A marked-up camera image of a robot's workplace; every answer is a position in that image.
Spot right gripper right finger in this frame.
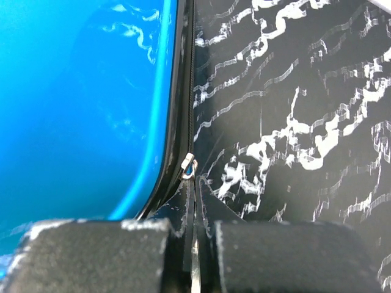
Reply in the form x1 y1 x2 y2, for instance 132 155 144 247
195 176 381 292

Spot black marble pattern mat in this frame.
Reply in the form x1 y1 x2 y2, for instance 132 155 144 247
194 1 390 292

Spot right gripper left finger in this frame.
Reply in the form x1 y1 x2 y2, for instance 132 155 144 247
1 180 194 292

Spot blue hard-shell suitcase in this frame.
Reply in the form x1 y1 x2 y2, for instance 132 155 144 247
1 1 195 276

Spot silver zipper pull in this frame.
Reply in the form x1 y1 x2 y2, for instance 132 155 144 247
181 153 198 180

